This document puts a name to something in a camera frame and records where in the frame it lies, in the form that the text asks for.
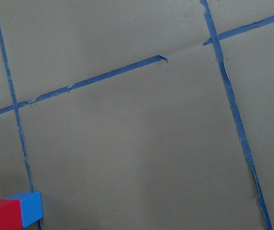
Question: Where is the blue cube block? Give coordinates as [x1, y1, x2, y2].
[6, 192, 43, 230]

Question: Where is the red cube block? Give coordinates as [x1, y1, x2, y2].
[0, 199, 22, 230]

